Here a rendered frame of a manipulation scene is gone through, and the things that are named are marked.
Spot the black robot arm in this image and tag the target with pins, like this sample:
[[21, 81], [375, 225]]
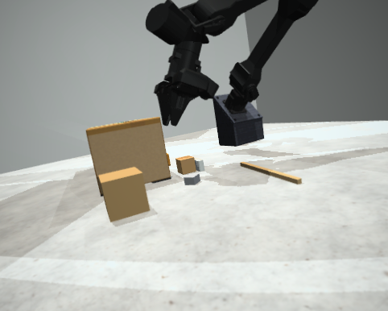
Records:
[[187, 28]]

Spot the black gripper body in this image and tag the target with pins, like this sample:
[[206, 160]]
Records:
[[182, 73]]

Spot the wooden stick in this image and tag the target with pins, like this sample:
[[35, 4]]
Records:
[[282, 176]]

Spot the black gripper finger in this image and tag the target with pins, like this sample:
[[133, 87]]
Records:
[[178, 101], [164, 107]]

